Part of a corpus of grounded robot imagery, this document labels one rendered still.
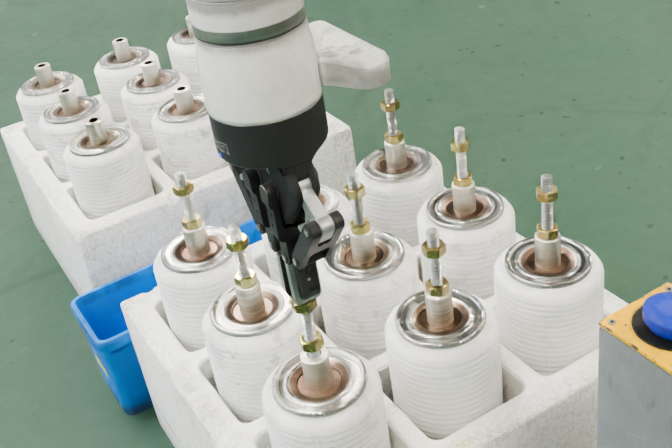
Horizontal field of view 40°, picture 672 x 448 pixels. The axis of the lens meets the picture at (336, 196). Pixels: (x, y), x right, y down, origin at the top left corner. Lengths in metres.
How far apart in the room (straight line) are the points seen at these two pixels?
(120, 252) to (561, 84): 0.90
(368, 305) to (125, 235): 0.41
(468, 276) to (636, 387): 0.27
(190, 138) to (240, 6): 0.64
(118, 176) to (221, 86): 0.60
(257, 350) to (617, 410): 0.29
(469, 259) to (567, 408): 0.17
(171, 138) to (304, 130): 0.61
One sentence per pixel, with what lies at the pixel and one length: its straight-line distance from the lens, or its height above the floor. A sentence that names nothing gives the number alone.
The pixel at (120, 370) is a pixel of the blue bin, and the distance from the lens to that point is 1.08.
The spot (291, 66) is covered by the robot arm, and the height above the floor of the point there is 0.53.
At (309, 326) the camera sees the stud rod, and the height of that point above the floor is 0.31.
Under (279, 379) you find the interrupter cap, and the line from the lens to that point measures 0.74.
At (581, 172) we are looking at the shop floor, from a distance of 1.44.
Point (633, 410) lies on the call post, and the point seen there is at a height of 0.26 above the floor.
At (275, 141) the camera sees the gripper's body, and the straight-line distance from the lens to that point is 0.56.
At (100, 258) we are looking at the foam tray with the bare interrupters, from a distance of 1.15.
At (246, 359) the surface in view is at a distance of 0.79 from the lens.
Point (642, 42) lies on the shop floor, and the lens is 1.87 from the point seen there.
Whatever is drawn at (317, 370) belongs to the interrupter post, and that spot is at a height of 0.27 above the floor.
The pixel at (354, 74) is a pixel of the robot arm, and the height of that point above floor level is 0.51.
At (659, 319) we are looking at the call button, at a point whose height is 0.33.
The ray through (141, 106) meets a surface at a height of 0.24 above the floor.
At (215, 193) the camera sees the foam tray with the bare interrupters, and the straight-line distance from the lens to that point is 1.17.
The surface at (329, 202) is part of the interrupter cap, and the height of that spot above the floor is 0.25.
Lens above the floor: 0.75
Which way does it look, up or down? 32 degrees down
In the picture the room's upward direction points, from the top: 9 degrees counter-clockwise
